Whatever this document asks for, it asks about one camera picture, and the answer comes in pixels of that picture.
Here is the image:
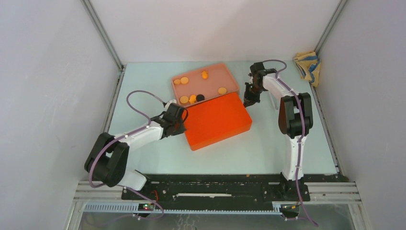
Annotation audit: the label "orange box lid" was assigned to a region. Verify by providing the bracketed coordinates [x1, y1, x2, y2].
[184, 92, 252, 151]

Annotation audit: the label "pink cookie tray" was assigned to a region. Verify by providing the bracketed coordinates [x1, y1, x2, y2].
[171, 62, 239, 107]

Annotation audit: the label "metal tongs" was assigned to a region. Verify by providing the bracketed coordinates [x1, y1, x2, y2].
[269, 91, 280, 110]

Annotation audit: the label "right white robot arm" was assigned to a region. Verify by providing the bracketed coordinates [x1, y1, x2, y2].
[243, 61, 314, 181]

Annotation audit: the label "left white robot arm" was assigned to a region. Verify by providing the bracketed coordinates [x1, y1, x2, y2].
[84, 101, 189, 200]

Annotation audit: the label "round orange cookie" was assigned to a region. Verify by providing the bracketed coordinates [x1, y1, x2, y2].
[218, 87, 227, 95]
[173, 79, 181, 85]
[180, 96, 189, 104]
[180, 77, 189, 84]

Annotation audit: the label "orange fish cookie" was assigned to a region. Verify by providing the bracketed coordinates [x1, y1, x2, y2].
[189, 94, 197, 104]
[201, 70, 209, 79]

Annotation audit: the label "black sandwich cookie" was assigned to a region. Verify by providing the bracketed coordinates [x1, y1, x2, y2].
[196, 94, 205, 102]

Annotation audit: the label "yellow blue cloth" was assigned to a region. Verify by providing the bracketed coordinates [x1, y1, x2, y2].
[293, 51, 321, 87]

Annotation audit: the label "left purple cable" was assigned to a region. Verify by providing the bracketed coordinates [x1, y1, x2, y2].
[88, 90, 188, 219]

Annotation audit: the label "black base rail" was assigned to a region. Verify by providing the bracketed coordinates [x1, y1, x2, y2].
[140, 174, 310, 211]

